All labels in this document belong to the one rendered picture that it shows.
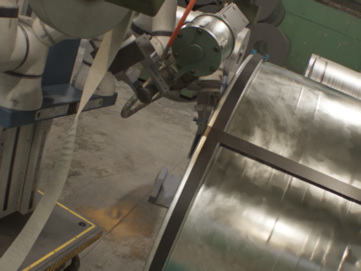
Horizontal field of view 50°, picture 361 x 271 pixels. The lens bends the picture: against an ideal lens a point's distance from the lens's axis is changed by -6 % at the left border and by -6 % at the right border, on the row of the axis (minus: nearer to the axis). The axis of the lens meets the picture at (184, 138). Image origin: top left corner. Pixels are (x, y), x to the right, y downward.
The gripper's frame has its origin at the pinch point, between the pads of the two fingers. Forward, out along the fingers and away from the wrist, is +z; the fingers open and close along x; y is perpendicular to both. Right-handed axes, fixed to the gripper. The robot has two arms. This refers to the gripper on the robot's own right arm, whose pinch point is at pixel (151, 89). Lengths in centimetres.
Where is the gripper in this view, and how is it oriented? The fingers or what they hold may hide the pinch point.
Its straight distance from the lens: 106.1
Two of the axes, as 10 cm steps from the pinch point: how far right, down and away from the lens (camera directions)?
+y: 4.4, -5.6, 7.0
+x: -7.3, 2.2, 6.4
